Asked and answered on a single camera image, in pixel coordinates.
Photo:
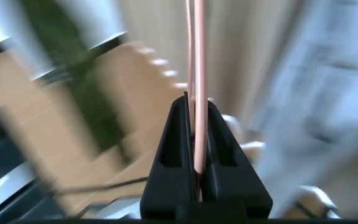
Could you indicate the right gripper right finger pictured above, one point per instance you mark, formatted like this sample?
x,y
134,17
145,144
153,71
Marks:
x,y
235,186

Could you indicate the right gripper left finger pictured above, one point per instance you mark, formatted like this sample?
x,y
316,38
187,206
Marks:
x,y
172,180

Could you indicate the pink clothes hanger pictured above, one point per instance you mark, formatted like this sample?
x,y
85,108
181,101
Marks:
x,y
200,93

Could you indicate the green garment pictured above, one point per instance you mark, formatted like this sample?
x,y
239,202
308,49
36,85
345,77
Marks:
x,y
89,102

